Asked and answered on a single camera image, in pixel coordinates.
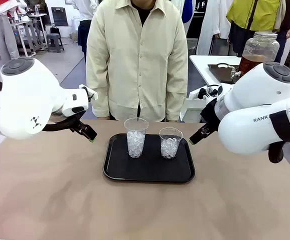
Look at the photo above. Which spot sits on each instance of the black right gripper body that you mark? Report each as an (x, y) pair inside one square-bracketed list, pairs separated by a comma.
[(211, 113)]

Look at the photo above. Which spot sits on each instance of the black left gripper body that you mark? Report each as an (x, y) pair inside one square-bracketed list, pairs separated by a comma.
[(75, 127)]

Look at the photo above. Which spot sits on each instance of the short clear plastic cup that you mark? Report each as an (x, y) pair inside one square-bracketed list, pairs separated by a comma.
[(170, 148)]

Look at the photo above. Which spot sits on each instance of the tall clear plastic cup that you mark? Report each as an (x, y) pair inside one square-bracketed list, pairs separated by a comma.
[(135, 143)]

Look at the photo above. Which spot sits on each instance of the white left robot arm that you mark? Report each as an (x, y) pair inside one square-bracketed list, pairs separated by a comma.
[(22, 100)]

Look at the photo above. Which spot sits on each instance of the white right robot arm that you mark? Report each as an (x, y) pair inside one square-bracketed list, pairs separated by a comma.
[(260, 87)]

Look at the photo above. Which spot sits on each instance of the person's right forearm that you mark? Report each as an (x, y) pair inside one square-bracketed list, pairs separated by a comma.
[(97, 100)]

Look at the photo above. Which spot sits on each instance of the person's left forearm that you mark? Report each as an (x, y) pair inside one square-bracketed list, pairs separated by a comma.
[(177, 100)]

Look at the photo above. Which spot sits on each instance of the glass drink dispenser jar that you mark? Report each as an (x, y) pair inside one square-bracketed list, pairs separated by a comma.
[(260, 47)]

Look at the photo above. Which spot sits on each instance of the dark brown tray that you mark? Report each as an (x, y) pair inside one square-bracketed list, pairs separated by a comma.
[(222, 74)]

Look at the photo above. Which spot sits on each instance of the white side table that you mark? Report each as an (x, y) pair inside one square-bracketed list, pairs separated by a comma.
[(200, 62)]

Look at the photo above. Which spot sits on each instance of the black plastic serving tray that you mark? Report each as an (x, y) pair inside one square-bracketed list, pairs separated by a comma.
[(147, 170)]

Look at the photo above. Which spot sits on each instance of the person in cream shirt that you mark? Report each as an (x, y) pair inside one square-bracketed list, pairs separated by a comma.
[(137, 62)]

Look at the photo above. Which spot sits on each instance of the mannequin in white coat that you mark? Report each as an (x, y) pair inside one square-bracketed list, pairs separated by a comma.
[(212, 25)]

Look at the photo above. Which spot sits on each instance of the grey plastic stool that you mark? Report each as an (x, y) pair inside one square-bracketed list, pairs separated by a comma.
[(55, 37)]

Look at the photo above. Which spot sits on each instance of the small black bag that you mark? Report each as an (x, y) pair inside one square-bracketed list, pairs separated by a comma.
[(55, 30)]

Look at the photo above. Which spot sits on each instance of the mannequin in yellow-green jacket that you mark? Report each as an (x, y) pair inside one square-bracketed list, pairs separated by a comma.
[(252, 15)]

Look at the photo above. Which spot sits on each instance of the black framed board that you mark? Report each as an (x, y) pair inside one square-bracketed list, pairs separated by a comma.
[(59, 16)]

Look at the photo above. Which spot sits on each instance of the mannequin in white shirt dark skirt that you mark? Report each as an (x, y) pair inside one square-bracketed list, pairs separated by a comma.
[(83, 15)]

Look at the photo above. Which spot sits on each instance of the grey metal workbench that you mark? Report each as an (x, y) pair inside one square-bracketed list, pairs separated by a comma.
[(27, 25)]

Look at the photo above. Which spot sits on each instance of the clear water bottle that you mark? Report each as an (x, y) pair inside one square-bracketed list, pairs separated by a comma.
[(36, 10)]

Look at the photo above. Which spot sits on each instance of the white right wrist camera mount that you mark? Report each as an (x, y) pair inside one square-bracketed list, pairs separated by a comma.
[(208, 93)]

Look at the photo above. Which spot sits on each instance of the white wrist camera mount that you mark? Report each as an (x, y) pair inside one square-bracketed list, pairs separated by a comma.
[(91, 94), (208, 93)]

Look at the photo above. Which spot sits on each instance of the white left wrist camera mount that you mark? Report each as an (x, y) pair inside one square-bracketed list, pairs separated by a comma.
[(91, 94)]

